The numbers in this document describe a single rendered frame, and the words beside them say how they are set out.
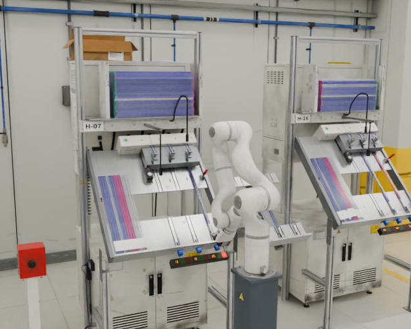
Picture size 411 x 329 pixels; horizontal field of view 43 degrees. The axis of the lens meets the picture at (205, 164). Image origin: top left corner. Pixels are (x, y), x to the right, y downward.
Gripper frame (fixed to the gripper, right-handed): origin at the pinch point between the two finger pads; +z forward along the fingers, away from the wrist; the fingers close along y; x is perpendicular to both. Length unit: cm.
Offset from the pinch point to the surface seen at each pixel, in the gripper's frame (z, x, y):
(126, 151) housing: 2, 69, -36
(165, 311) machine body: 64, -9, -19
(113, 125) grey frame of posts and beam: -9, 80, -44
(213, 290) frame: 51, -7, 10
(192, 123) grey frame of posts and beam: -9, 80, 6
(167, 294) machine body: 56, -2, -17
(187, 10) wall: 29, 247, 64
